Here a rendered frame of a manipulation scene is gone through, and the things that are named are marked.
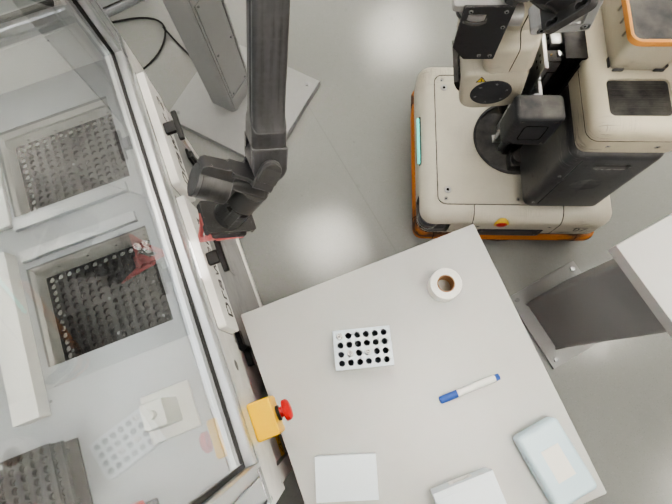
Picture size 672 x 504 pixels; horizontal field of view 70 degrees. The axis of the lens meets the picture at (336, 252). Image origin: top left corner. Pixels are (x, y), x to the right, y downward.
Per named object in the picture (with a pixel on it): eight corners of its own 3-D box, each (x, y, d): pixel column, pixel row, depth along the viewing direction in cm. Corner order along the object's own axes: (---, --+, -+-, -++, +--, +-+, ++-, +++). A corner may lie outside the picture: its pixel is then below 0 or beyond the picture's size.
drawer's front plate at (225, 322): (199, 211, 110) (183, 193, 99) (239, 331, 103) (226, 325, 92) (192, 214, 110) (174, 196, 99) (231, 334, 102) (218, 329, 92)
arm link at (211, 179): (286, 167, 78) (273, 141, 84) (218, 146, 71) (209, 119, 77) (256, 224, 83) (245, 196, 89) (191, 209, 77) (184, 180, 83)
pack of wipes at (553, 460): (509, 436, 101) (516, 439, 97) (548, 414, 102) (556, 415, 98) (550, 506, 97) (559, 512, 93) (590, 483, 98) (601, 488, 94)
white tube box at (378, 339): (388, 326, 108) (389, 325, 104) (392, 365, 105) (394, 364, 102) (332, 332, 108) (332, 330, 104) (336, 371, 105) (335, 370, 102)
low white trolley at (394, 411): (425, 285, 187) (474, 223, 113) (497, 445, 171) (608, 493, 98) (284, 341, 183) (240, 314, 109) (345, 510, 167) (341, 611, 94)
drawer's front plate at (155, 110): (161, 98, 118) (142, 70, 107) (196, 201, 110) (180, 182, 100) (154, 100, 118) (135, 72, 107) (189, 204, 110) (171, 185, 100)
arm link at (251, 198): (272, 202, 82) (270, 174, 85) (234, 192, 78) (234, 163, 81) (253, 220, 87) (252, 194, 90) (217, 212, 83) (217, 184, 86)
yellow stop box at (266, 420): (276, 393, 97) (271, 394, 90) (288, 429, 95) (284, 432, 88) (252, 403, 97) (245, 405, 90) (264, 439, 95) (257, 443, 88)
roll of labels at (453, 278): (450, 267, 111) (454, 263, 107) (463, 295, 109) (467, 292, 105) (422, 277, 110) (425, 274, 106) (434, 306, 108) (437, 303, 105)
